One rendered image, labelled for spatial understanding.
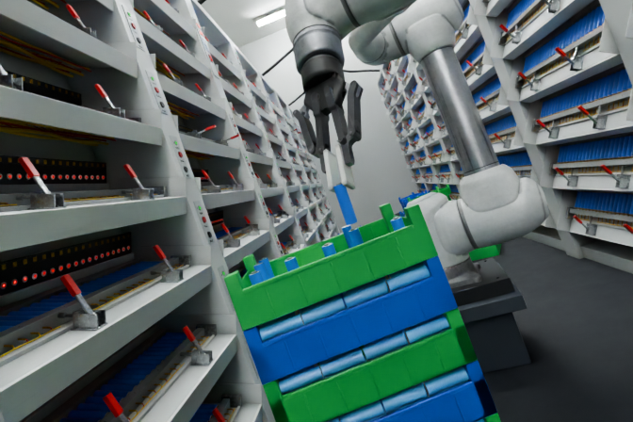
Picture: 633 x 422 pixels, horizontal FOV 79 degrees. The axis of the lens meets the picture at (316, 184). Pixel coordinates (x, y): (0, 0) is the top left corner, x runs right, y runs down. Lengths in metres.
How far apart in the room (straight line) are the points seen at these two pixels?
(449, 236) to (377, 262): 0.62
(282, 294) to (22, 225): 0.35
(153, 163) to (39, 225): 0.49
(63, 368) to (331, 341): 0.35
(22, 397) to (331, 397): 0.37
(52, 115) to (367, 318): 0.60
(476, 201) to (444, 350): 0.61
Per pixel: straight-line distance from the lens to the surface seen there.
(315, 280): 0.57
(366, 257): 0.57
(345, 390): 0.62
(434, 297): 0.60
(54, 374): 0.62
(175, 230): 1.08
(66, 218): 0.70
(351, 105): 0.63
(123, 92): 1.16
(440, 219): 1.18
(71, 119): 0.82
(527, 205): 1.17
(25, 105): 0.75
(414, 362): 0.62
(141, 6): 1.72
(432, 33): 1.24
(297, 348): 0.59
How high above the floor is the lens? 0.63
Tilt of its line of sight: 1 degrees up
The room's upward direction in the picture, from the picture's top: 20 degrees counter-clockwise
